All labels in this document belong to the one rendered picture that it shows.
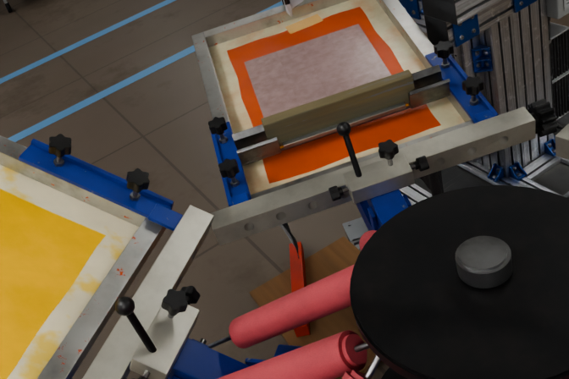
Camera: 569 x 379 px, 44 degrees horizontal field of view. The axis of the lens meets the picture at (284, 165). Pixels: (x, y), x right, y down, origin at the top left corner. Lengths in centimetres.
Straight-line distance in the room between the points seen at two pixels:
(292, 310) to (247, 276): 187
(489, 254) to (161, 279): 60
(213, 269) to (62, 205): 166
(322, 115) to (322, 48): 40
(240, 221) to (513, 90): 138
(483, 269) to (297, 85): 115
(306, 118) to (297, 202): 26
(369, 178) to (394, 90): 33
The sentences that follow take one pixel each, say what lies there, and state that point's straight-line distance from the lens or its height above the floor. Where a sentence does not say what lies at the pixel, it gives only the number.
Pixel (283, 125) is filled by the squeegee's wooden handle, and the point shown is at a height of 109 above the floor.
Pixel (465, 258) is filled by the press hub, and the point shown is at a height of 135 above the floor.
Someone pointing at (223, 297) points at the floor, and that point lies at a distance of 286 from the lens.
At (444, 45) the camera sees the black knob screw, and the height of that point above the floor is 112.
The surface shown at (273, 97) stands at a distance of 183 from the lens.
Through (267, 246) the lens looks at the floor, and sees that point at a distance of 300.
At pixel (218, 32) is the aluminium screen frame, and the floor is 112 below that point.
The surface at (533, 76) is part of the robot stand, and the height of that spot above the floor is 58.
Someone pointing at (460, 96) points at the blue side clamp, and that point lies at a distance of 164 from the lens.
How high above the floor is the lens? 191
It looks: 34 degrees down
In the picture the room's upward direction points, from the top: 18 degrees counter-clockwise
